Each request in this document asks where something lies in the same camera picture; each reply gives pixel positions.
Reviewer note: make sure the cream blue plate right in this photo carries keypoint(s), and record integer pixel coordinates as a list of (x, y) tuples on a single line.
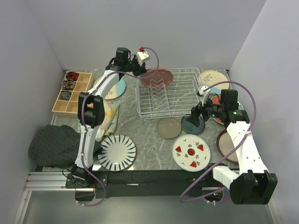
[(210, 77)]

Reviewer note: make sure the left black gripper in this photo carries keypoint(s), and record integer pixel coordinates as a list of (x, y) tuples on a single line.
[(141, 69)]

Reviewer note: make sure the pink polka dot plate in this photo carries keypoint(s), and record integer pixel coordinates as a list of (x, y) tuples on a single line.
[(162, 78)]

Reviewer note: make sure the red teal floral plate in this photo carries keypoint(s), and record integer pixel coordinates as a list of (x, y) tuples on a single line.
[(216, 99)]

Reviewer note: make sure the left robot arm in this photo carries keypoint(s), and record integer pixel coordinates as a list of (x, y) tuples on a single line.
[(91, 111)]

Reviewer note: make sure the floral pastel cloth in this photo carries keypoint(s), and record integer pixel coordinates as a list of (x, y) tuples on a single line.
[(109, 124)]

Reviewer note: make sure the cream blue plate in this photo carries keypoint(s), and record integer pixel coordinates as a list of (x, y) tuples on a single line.
[(210, 77), (115, 89)]

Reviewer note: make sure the watermelon pattern plate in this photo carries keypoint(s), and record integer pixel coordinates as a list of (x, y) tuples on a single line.
[(191, 153)]

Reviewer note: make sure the patterned brown fabric item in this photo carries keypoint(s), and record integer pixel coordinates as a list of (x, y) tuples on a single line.
[(68, 85)]

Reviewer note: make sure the red black fabric item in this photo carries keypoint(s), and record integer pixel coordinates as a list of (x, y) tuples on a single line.
[(73, 76)]

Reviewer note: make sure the maroon rim beige plate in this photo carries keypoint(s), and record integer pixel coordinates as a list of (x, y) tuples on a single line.
[(225, 146)]

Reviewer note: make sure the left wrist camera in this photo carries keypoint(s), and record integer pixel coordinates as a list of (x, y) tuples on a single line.
[(142, 55)]

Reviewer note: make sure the blue striped white plate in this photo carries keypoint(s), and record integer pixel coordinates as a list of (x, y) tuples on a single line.
[(118, 152)]

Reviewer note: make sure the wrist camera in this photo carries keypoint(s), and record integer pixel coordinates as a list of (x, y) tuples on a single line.
[(203, 93), (142, 55)]

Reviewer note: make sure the cream blue plate left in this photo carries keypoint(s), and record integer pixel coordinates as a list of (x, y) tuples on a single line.
[(115, 89)]

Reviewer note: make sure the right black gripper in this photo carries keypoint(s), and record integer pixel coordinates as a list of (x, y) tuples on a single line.
[(196, 111)]

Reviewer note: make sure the black table front beam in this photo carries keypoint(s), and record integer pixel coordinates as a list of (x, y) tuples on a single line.
[(135, 183)]

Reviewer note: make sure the white wire dish rack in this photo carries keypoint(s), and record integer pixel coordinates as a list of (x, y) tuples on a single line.
[(173, 100)]

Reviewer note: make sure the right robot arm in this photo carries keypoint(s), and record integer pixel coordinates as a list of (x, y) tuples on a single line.
[(253, 184)]

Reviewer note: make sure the grey fabric item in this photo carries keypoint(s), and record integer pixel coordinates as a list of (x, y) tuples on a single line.
[(65, 95)]

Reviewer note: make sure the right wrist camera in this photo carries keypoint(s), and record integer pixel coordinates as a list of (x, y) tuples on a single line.
[(203, 93)]

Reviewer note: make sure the dark dotted cloth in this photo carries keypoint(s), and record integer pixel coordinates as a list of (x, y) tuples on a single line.
[(55, 146)]

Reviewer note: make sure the teal saucer brown rim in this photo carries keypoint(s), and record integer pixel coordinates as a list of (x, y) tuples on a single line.
[(192, 129)]

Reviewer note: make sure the wooden compartment box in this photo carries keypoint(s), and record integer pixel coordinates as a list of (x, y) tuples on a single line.
[(69, 108)]

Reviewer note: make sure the beige saucer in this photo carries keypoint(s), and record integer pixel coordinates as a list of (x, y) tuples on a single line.
[(169, 128)]

